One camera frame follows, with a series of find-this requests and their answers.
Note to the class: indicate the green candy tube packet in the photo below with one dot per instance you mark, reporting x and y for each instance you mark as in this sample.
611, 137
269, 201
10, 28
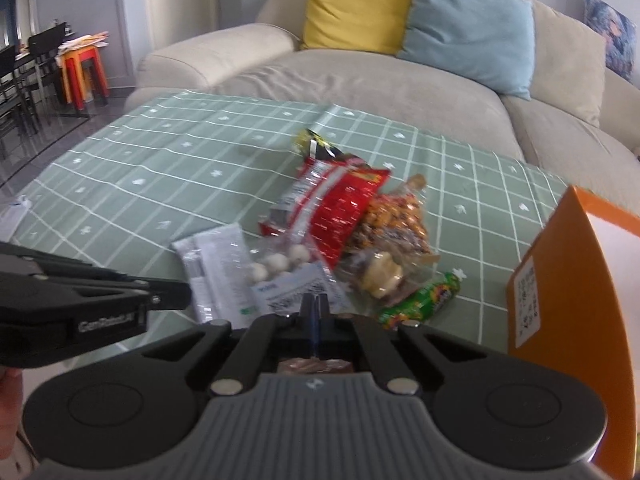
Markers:
425, 300

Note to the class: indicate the yellow cushion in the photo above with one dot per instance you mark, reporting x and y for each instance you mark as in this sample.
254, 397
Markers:
357, 2

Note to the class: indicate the clear bag of mixed nuts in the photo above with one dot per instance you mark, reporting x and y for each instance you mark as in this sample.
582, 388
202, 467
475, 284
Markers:
395, 215

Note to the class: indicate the black and yellow snack packet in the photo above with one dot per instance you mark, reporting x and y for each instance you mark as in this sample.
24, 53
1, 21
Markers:
316, 142

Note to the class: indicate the white flat packet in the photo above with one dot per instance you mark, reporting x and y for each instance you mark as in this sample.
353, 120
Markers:
220, 260

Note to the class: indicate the clear bag of pale cookies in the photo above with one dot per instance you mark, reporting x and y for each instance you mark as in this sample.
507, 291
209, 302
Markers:
382, 271

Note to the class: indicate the black dining chair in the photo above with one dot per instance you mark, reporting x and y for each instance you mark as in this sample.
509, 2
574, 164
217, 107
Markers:
47, 60
12, 90

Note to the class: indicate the orange cardboard box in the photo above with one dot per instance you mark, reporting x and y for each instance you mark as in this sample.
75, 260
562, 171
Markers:
560, 285

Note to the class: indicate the beige sofa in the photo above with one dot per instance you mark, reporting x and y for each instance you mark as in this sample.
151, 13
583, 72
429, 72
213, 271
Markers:
360, 80

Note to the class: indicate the pile of papers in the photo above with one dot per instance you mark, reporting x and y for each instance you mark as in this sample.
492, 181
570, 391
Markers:
82, 41

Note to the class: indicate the green checked tablecloth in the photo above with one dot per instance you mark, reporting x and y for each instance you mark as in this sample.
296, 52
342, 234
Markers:
175, 160

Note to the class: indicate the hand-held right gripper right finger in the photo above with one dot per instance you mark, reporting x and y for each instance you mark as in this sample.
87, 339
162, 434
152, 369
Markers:
322, 320

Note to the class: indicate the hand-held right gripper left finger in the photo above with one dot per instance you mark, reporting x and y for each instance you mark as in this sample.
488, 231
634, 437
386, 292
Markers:
309, 320

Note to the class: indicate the red snack bag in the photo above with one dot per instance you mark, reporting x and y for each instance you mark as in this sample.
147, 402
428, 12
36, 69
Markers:
340, 200

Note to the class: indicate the person's left hand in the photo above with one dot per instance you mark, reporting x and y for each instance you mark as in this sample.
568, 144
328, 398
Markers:
9, 400

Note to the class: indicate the clear bag of white balls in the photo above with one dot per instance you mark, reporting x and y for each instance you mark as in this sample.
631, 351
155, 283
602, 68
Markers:
280, 266

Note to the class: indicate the white door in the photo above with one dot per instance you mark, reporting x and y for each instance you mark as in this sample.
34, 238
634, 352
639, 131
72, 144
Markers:
175, 0

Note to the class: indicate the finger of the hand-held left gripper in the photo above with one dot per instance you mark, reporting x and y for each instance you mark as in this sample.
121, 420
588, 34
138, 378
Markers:
170, 295

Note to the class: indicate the stack of red orange stools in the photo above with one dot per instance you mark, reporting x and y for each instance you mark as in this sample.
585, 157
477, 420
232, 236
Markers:
85, 72

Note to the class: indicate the beige cushion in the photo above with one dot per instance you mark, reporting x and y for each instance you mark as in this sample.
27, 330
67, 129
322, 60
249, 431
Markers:
570, 55

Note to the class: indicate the light blue cushion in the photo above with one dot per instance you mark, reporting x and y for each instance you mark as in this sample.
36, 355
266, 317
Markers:
470, 35

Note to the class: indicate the printed figure cushion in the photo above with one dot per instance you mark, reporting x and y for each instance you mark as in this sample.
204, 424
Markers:
612, 30

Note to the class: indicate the brown snack packet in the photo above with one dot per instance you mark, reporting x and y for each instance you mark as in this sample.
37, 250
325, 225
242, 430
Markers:
315, 366

